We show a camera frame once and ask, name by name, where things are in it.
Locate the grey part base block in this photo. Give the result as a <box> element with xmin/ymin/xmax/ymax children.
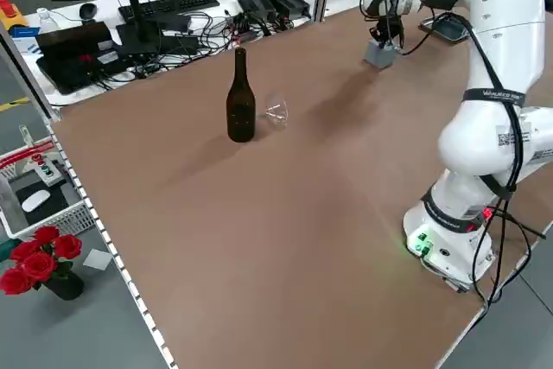
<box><xmin>361</xmin><ymin>38</ymin><xmax>397</xmax><ymax>71</ymax></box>

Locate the red rose bouquet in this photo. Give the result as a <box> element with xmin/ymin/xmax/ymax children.
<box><xmin>0</xmin><ymin>225</ymin><xmax>84</xmax><ymax>297</ymax></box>

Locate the dark brown glass bottle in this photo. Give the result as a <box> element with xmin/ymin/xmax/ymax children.
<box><xmin>226</xmin><ymin>48</ymin><xmax>257</xmax><ymax>143</ymax></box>

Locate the black base cable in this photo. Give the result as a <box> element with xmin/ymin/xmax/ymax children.
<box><xmin>470</xmin><ymin>207</ymin><xmax>546</xmax><ymax>308</ymax></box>

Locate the black mouse pad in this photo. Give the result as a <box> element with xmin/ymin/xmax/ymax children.
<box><xmin>11</xmin><ymin>181</ymin><xmax>73</xmax><ymax>224</ymax></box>

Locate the black flower vase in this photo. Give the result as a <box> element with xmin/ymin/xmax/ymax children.
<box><xmin>41</xmin><ymin>271</ymin><xmax>86</xmax><ymax>302</ymax></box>

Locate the silver metal tray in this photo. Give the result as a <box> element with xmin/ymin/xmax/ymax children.
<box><xmin>417</xmin><ymin>13</ymin><xmax>471</xmax><ymax>47</ymax></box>

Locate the black keyboard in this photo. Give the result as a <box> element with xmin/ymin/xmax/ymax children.
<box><xmin>117</xmin><ymin>0</ymin><xmax>220</xmax><ymax>21</ymax></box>

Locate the white plastic basket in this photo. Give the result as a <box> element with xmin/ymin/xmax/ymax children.
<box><xmin>0</xmin><ymin>136</ymin><xmax>99</xmax><ymax>241</ymax></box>

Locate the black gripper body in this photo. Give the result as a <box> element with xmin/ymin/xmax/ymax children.
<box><xmin>374</xmin><ymin>12</ymin><xmax>406</xmax><ymax>41</ymax></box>

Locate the grey button control box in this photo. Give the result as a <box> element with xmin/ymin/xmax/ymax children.
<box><xmin>35</xmin><ymin>156</ymin><xmax>65</xmax><ymax>189</ymax></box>

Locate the clear plastic water bottle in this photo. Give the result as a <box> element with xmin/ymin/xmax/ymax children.
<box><xmin>36</xmin><ymin>7</ymin><xmax>60</xmax><ymax>34</ymax></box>

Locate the white paper card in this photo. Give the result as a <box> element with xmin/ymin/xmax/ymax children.
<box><xmin>81</xmin><ymin>248</ymin><xmax>113</xmax><ymax>270</ymax></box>

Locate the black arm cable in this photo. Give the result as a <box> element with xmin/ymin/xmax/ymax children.
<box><xmin>360</xmin><ymin>0</ymin><xmax>545</xmax><ymax>308</ymax></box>

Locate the clear wine glass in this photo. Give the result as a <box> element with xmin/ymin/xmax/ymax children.
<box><xmin>258</xmin><ymin>92</ymin><xmax>291</xmax><ymax>130</ymax></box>

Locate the white computer mouse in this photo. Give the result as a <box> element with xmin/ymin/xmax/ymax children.
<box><xmin>21</xmin><ymin>188</ymin><xmax>51</xmax><ymax>213</ymax></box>

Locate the aluminium corner frame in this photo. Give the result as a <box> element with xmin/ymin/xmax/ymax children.
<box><xmin>0</xmin><ymin>22</ymin><xmax>65</xmax><ymax>123</ymax></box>

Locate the blue paper box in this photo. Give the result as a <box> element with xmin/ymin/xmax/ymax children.
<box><xmin>10</xmin><ymin>25</ymin><xmax>42</xmax><ymax>41</ymax></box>

